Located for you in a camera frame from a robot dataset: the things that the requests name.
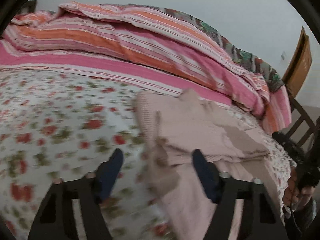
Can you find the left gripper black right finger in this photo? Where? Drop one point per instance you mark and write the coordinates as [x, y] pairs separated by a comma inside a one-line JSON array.
[[259, 218]]

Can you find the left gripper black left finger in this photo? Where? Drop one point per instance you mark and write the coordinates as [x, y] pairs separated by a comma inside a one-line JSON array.
[[55, 218]]

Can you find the pink knit sweater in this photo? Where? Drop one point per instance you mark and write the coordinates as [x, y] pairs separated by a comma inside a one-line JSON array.
[[172, 129]]

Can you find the person's right hand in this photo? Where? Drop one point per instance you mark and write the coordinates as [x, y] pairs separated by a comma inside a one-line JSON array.
[[292, 196]]

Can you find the wooden footboard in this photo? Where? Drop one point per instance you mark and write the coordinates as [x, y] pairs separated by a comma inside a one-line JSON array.
[[303, 129]]

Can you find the floral white bed sheet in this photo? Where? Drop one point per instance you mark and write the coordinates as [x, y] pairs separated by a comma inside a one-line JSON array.
[[63, 125]]

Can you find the brown wooden door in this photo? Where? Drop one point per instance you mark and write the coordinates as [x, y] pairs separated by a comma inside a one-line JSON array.
[[299, 65]]

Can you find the pink orange striped quilt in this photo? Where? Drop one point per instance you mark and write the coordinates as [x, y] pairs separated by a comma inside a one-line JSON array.
[[164, 39]]

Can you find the white wall socket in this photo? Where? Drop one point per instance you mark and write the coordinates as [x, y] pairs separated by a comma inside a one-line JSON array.
[[283, 55]]

